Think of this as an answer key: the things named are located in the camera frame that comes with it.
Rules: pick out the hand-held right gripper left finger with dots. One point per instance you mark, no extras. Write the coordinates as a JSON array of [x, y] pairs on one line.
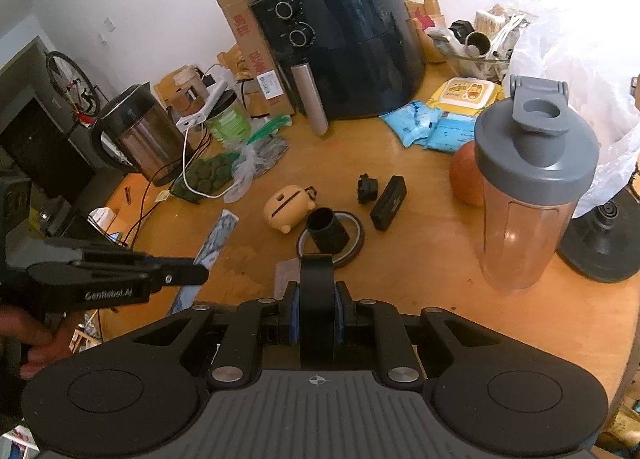
[[295, 314]]

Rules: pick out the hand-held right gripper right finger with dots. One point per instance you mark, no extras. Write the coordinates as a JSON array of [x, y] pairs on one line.
[[341, 314]]

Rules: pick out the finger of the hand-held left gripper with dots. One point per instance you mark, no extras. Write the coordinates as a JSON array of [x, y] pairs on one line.
[[185, 274]]

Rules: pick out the black round puck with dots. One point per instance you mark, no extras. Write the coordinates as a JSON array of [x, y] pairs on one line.
[[317, 299]]

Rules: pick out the person's left hand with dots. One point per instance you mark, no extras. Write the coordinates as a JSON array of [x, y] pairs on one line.
[[35, 339]]

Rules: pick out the silver marbled packet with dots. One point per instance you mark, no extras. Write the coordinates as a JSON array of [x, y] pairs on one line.
[[215, 239]]

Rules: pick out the dark tape roll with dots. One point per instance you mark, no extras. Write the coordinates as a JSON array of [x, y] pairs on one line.
[[358, 239]]

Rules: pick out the small yellow tag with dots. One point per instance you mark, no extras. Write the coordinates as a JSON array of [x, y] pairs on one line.
[[162, 196]]

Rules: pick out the black open cylinder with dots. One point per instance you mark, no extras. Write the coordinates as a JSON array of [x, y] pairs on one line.
[[327, 234]]

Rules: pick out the yellow earbuds case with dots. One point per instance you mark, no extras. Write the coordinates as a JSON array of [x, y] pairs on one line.
[[285, 209]]

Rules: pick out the bag of green discs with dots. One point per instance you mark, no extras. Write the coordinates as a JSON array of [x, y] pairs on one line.
[[210, 171]]

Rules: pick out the black rectangular box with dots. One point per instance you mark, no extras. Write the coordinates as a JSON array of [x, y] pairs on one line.
[[387, 204]]

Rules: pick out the clear crumpled plastic bag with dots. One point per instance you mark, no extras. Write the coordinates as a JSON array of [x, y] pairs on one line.
[[260, 154]]

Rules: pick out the stainless steel electric kettle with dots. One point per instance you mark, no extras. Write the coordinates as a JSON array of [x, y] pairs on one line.
[[145, 134]]

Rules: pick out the dark cabinet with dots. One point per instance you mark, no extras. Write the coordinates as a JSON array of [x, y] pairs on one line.
[[35, 149]]

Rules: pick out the green jar black lid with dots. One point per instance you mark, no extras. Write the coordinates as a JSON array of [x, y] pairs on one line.
[[230, 121]]

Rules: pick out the green plastic wrapper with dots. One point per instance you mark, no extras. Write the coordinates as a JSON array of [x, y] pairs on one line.
[[272, 126]]

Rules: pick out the white power bank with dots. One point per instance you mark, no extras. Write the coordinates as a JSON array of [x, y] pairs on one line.
[[210, 101]]

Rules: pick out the small taped cardboard box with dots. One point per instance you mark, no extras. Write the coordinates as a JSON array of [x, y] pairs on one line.
[[182, 89]]

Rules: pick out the reddish brown round fruit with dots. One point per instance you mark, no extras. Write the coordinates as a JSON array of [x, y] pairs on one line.
[[465, 174]]

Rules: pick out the bicycle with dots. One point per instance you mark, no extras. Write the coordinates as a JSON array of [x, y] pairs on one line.
[[89, 94]]

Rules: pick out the blue plastic packet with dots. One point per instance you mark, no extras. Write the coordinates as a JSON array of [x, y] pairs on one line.
[[410, 121], [452, 131]]

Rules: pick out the silver metal cylinder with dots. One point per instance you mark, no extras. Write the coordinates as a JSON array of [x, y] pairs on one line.
[[310, 99]]

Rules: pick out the tall brown cardboard box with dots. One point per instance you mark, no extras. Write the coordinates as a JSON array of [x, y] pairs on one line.
[[250, 49]]

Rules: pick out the clear shaker bottle grey lid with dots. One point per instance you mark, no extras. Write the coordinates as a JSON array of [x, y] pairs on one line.
[[530, 149]]

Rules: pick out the yellow wet wipes pack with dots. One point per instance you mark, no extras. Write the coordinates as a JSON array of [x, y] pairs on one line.
[[462, 94]]

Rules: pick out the black round kettle base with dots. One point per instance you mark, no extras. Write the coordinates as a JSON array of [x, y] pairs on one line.
[[605, 244]]

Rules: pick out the black air fryer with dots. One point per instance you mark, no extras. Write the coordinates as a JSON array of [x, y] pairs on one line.
[[350, 39]]

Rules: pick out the short metal tube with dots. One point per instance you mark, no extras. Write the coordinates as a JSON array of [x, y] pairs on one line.
[[477, 41]]

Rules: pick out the tan wooden object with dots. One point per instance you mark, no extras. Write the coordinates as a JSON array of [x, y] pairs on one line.
[[430, 9]]

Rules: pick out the clear tub of clutter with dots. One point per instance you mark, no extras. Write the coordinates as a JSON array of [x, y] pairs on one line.
[[500, 34]]

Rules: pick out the white plastic bag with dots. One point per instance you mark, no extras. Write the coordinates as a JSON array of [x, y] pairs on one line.
[[590, 64]]

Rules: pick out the small black camera mount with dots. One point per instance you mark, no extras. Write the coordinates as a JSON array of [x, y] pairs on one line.
[[367, 188]]

